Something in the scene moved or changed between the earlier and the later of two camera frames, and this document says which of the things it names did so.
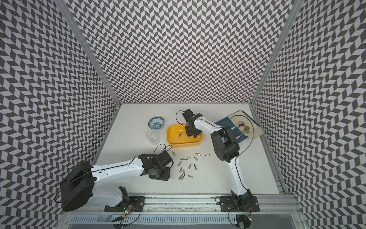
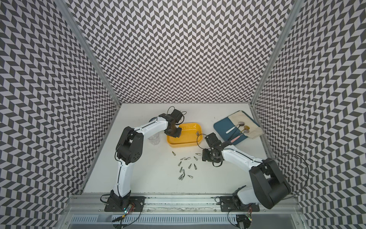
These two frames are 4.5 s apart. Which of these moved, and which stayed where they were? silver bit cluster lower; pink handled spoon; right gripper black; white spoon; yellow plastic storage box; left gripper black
Moved: right gripper black; left gripper black
Stayed: white spoon; pink handled spoon; silver bit cluster lower; yellow plastic storage box
